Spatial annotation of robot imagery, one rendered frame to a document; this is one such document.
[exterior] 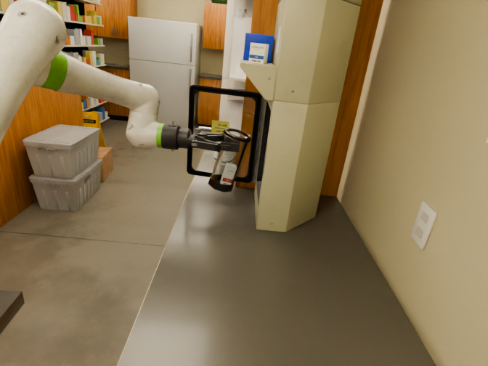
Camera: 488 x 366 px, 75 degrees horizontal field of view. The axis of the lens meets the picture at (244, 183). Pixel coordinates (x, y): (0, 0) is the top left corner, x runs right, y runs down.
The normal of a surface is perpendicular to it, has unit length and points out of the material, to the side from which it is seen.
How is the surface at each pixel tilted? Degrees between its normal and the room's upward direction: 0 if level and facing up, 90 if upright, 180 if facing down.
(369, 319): 0
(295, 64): 90
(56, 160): 96
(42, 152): 96
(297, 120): 90
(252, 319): 0
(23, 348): 0
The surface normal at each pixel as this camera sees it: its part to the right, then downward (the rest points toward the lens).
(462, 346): -0.99, -0.10
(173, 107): -0.01, 0.39
